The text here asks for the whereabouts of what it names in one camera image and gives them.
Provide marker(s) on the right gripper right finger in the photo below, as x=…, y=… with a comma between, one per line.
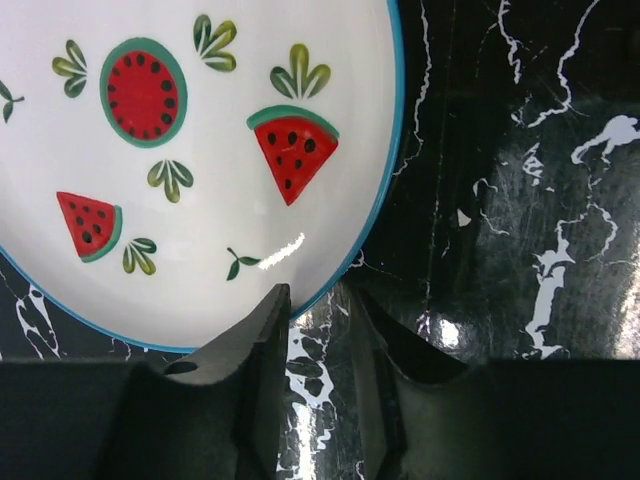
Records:
x=426, y=415

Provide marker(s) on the white watermelon pattern plate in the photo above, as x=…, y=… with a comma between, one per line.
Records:
x=164, y=164

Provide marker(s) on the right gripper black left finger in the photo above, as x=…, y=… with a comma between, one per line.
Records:
x=213, y=414

